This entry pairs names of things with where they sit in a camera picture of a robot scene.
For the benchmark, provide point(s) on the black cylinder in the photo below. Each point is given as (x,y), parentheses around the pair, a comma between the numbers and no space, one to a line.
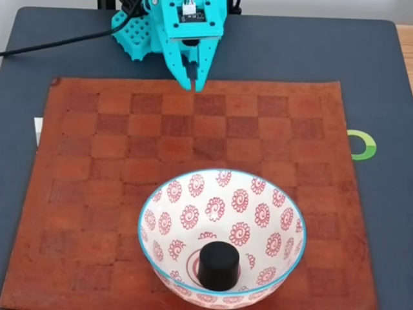
(219,264)

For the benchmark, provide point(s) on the white bowl with red flowers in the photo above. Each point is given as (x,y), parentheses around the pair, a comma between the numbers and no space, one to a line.
(226,206)

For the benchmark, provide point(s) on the dark grey desk mat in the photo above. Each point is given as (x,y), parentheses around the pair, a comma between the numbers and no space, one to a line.
(322,48)

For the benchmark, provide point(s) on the white paper piece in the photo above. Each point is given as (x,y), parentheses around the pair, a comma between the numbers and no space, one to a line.
(38,130)

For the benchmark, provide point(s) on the brown leather chessboard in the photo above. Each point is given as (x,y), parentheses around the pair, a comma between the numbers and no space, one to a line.
(96,193)

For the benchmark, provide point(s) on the teal camera mount with board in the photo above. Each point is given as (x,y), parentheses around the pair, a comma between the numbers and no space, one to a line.
(213,16)

